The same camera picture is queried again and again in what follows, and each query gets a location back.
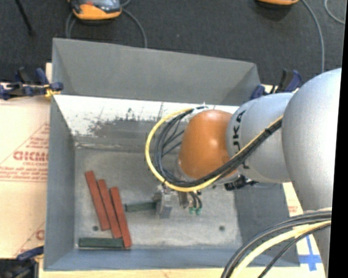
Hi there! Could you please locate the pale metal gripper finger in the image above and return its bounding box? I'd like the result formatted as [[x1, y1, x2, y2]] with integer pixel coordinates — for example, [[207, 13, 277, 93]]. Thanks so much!
[[151, 190, 168, 210], [158, 200, 174, 221]]

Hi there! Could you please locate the dark green block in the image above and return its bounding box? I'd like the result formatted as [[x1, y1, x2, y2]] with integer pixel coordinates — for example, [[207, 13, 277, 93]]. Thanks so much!
[[77, 236, 125, 251], [123, 199, 156, 215]]

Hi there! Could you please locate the red-brown flat block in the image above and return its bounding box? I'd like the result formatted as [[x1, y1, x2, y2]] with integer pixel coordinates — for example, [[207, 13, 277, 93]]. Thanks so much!
[[92, 178, 126, 240], [80, 170, 115, 232], [105, 186, 138, 250]]

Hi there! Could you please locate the grey metal bin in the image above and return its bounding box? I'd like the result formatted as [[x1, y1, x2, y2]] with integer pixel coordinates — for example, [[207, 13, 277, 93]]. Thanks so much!
[[36, 37, 315, 278]]

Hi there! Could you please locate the brown cardboard board red print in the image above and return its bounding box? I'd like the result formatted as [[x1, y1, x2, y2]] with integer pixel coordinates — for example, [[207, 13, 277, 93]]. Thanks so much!
[[0, 97, 55, 264]]

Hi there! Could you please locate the black cylinder on white bracket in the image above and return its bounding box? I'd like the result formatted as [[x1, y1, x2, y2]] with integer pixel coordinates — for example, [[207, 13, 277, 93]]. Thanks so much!
[[223, 174, 254, 193]]

